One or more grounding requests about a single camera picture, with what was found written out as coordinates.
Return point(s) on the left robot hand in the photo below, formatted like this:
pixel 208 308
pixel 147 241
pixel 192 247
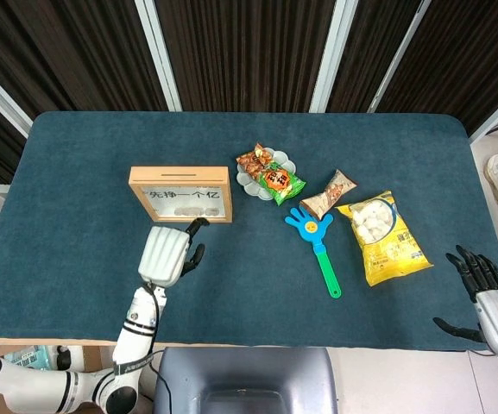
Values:
pixel 164 256

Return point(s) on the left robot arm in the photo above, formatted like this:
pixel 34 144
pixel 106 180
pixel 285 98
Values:
pixel 136 340

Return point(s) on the blue hand clapper toy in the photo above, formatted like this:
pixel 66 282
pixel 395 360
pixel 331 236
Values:
pixel 311 226

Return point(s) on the silver coin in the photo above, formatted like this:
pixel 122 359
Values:
pixel 211 211
pixel 182 211

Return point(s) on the pale flower-shaped plate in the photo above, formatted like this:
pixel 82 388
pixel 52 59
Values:
pixel 242 179

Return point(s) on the blue table cloth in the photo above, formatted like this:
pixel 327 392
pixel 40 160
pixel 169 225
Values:
pixel 274 310

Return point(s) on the brown orange snack packet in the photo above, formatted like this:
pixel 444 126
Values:
pixel 250 164

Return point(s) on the cardboard box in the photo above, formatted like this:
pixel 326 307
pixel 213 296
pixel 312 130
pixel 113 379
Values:
pixel 91 360

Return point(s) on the yellow dumpling bag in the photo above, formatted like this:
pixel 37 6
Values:
pixel 386 254

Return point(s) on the green snack packet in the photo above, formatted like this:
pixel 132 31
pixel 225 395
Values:
pixel 283 190

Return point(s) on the grey robot chest shell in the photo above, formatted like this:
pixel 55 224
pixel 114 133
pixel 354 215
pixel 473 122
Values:
pixel 244 371

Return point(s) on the black white small device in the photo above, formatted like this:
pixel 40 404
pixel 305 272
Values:
pixel 63 357

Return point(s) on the teal wet wipes pack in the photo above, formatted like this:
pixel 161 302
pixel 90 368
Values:
pixel 28 355

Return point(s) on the brown beige snack packet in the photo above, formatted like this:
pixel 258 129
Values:
pixel 326 194

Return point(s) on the wooden coin bank box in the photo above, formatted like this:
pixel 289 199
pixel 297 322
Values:
pixel 179 174

